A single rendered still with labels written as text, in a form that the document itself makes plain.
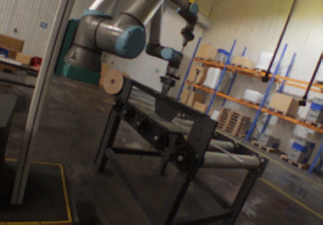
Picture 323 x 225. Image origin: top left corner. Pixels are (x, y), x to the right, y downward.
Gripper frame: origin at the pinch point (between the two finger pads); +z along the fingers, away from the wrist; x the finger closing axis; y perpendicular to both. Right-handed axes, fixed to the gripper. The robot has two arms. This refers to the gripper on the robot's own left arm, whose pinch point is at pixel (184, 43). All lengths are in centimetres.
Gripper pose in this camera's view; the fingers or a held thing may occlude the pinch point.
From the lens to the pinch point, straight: 187.3
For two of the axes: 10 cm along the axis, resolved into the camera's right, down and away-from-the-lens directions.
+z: -3.2, 9.0, -3.1
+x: 7.4, 4.4, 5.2
